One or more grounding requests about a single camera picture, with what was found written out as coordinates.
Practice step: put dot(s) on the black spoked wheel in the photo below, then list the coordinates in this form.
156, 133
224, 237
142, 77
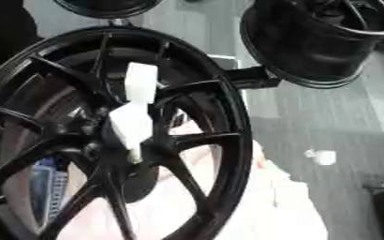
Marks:
211, 103

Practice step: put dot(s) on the white pin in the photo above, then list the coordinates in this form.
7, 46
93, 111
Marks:
130, 123
140, 82

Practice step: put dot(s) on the black wheel rim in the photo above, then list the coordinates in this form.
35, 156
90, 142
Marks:
304, 43
105, 7

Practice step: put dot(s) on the small white object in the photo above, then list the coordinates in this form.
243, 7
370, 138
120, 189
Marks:
323, 157

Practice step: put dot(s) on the black mounting bracket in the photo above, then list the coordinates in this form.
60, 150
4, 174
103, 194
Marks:
250, 77

